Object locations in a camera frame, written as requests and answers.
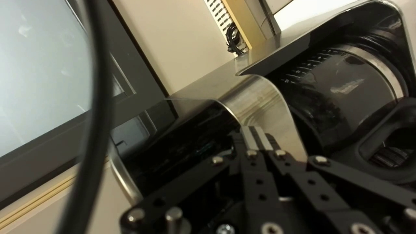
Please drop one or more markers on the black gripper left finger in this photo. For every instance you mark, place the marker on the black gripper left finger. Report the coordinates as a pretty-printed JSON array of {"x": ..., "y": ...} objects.
[{"x": 234, "y": 193}]

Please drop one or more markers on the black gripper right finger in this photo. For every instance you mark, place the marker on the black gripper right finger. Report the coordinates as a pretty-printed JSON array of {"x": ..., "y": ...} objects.
[{"x": 335, "y": 198}]

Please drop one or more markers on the black silver coffee machine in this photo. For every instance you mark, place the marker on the black silver coffee machine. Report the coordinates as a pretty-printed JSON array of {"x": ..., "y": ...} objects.
[{"x": 318, "y": 89}]

